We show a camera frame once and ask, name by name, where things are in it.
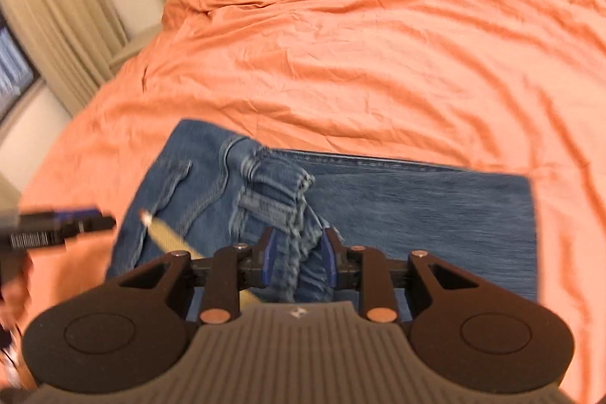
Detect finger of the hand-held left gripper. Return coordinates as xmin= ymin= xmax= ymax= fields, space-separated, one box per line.
xmin=53 ymin=206 xmax=117 ymax=240

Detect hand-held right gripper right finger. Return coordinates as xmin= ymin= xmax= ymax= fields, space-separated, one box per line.
xmin=322 ymin=227 xmax=480 ymax=324

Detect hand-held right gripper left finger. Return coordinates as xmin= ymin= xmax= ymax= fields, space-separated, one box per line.
xmin=117 ymin=227 xmax=276 ymax=325

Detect orange duvet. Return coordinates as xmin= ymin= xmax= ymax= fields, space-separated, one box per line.
xmin=0 ymin=0 xmax=606 ymax=404

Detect beige curtain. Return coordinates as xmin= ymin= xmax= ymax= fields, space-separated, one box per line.
xmin=0 ymin=0 xmax=130 ymax=117

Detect window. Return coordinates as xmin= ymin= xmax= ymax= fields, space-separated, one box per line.
xmin=0 ymin=13 xmax=41 ymax=121

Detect khaki fabric belt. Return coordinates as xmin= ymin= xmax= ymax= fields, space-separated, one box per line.
xmin=139 ymin=209 xmax=262 ymax=305

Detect blue denim pants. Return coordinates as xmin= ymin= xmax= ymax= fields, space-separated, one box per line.
xmin=105 ymin=119 xmax=540 ymax=320

